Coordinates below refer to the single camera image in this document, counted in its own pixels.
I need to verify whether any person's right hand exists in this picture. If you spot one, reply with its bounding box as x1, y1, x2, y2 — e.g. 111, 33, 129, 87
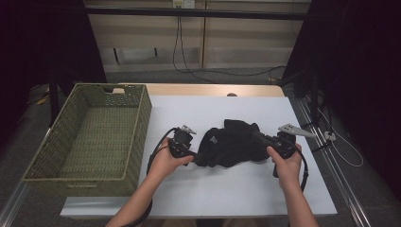
267, 143, 304, 190

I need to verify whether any hand-held gripper cable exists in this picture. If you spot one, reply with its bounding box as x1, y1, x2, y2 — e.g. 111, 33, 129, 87
293, 147, 309, 193
121, 127, 178, 227

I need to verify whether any black curtain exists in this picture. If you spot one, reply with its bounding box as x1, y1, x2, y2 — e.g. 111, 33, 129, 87
0, 0, 107, 152
281, 0, 401, 201

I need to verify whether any white wall socket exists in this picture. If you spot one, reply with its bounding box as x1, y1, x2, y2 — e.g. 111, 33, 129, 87
172, 0, 196, 9

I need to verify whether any green woven basket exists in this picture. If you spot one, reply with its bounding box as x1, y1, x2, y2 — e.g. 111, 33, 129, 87
22, 82, 153, 198

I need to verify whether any right hand-held gripper cable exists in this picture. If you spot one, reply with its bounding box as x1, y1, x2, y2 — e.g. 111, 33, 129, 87
293, 147, 309, 193

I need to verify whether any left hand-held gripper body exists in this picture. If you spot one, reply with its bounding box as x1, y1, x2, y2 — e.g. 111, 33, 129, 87
168, 125, 198, 159

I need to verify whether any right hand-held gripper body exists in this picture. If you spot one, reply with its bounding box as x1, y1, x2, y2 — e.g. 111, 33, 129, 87
268, 123, 316, 160

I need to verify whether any black garment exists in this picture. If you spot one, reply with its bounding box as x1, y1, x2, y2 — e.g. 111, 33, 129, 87
193, 118, 279, 169

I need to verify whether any black horizontal bar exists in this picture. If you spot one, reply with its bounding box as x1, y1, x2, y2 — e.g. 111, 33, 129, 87
84, 7, 311, 22

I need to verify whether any aluminium floor rail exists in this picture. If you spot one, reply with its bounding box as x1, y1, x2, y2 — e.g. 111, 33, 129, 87
291, 96, 374, 227
0, 127, 53, 227

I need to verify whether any left hand-held gripper cable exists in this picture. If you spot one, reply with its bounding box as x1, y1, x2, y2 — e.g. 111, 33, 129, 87
121, 127, 178, 227

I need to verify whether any person's left hand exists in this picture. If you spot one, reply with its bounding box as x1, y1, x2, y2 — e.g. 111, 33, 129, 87
146, 136, 195, 183

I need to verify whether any black metal stand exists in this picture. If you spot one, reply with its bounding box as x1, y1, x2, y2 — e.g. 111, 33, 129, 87
46, 70, 61, 128
309, 69, 320, 127

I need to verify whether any black hanging wall cable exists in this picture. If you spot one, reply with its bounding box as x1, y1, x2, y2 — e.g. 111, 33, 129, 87
171, 15, 287, 84

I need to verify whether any white floor cable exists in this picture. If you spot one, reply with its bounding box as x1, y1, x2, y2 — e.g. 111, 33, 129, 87
316, 107, 365, 168

